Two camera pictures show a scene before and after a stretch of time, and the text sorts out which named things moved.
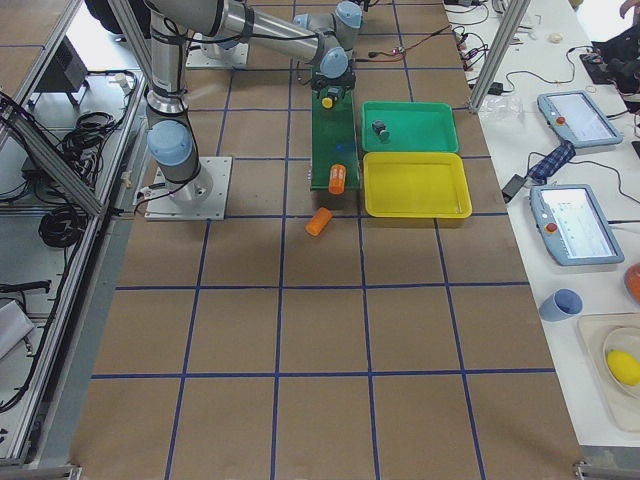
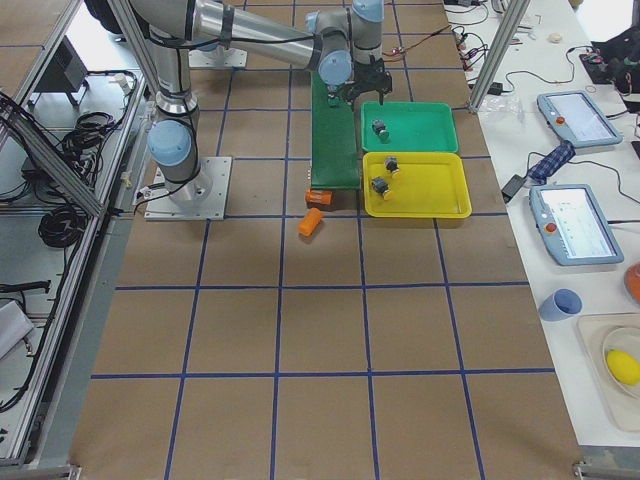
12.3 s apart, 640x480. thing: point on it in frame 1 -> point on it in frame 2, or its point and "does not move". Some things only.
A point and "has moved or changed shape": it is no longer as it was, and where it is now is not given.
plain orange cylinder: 319,221 has moved or changed shape
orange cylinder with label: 337,179 -> 319,197
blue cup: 564,303 does not move
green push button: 379,128 does not move
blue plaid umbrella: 552,163 does not move
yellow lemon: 623,367 does not move
